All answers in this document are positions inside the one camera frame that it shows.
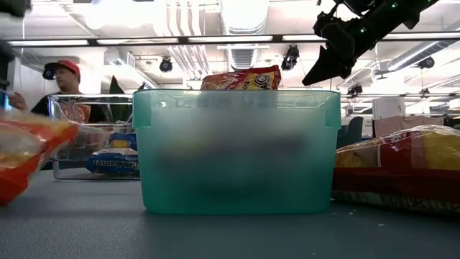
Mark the grey-blue table mat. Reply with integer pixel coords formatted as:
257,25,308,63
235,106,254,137
0,168,460,259

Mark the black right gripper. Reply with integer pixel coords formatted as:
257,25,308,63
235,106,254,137
301,1,364,87

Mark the snake plant in white pot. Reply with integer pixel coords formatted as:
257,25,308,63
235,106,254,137
107,74,149,125

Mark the white ceiling air unit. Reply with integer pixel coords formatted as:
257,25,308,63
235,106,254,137
103,47,137,70

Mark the beige cloth cover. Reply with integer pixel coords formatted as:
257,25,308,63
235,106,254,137
373,115,446,137

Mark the person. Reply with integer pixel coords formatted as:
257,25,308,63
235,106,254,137
7,59,111,125

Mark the black hanging ceiling device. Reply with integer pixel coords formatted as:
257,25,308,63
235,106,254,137
280,44,300,72

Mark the silver slanted ceiling duct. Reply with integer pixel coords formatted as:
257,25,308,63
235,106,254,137
386,40,460,72

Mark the black overhead crossbar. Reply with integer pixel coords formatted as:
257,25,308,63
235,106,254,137
0,32,460,47

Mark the clear plastic bin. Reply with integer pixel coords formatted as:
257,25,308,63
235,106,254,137
47,93,142,181

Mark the teal translucent plastic bin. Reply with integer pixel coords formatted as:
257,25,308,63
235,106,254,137
132,88,342,216

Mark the red Maruchan noodle pack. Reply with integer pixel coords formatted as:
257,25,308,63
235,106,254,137
200,64,283,91
331,124,460,216

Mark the white LED light strip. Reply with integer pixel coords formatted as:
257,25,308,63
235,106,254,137
386,32,460,40
6,40,90,47
211,35,274,43
96,38,180,46
282,34,371,42

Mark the orange Maruchan chicken noodle pack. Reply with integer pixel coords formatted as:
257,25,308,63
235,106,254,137
0,110,81,206

